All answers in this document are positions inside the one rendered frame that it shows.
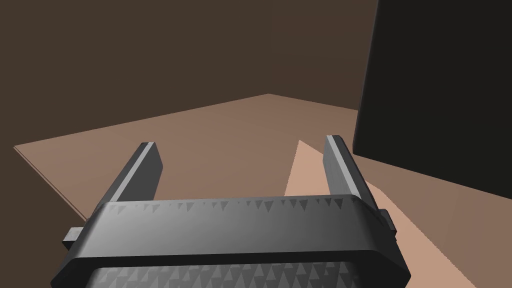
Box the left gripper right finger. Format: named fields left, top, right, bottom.
left=322, top=134, right=379, bottom=211

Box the black cabinet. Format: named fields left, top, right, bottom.
left=352, top=0, right=512, bottom=200

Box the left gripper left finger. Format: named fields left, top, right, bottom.
left=95, top=141, right=164, bottom=212

